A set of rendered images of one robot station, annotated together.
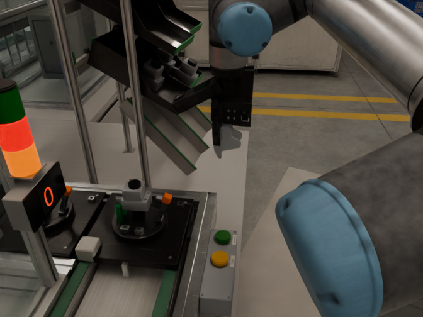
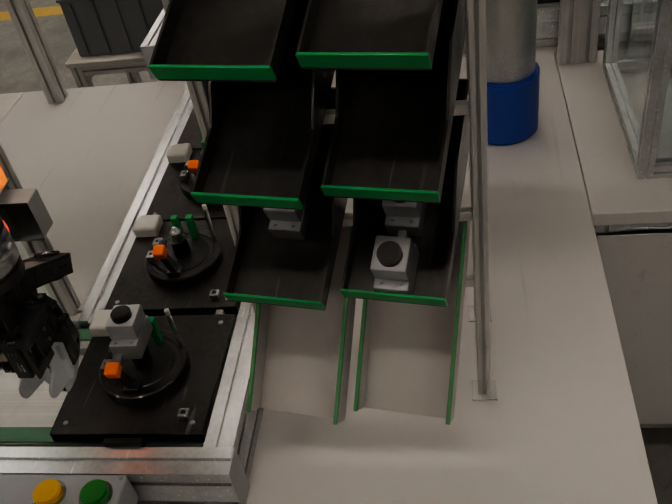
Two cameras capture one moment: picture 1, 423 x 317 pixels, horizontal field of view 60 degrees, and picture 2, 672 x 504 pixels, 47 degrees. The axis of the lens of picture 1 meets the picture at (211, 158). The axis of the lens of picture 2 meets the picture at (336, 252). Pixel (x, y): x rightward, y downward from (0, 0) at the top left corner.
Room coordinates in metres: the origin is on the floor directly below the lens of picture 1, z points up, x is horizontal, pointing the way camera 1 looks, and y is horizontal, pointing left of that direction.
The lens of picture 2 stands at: (1.11, -0.63, 1.87)
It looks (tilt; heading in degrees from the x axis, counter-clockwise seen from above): 41 degrees down; 96
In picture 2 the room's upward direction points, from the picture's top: 11 degrees counter-clockwise
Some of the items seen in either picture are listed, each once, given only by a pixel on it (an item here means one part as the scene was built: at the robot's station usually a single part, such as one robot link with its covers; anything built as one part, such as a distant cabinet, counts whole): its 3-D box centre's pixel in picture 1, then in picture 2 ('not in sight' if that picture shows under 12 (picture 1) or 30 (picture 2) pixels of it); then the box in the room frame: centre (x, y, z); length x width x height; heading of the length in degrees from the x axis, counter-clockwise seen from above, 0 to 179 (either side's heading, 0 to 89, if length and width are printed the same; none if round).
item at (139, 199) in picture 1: (131, 194); (129, 323); (0.70, 0.19, 1.07); 0.08 x 0.04 x 0.07; 83
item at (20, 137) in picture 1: (13, 131); not in sight; (0.53, 0.32, 1.34); 0.05 x 0.05 x 0.05
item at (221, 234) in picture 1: (223, 238); (95, 495); (0.66, -0.03, 0.96); 0.04 x 0.04 x 0.02
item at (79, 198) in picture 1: (41, 204); (179, 243); (0.73, 0.44, 1.01); 0.24 x 0.24 x 0.13; 83
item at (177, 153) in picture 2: not in sight; (209, 163); (0.76, 0.68, 1.01); 0.24 x 0.24 x 0.13; 83
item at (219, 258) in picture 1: (219, 259); (48, 494); (0.59, -0.02, 0.96); 0.04 x 0.04 x 0.02
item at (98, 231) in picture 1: (140, 226); (148, 374); (0.70, 0.18, 0.96); 0.24 x 0.24 x 0.02; 83
